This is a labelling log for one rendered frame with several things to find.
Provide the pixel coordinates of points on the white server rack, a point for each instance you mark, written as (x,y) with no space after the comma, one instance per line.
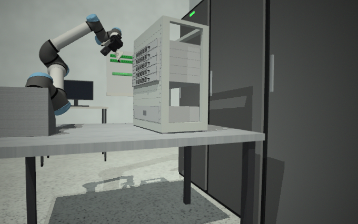
(171,64)

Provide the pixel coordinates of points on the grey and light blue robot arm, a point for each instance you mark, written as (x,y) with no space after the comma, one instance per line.
(48,55)

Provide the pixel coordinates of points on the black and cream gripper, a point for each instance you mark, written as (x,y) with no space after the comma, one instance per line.
(114,45)

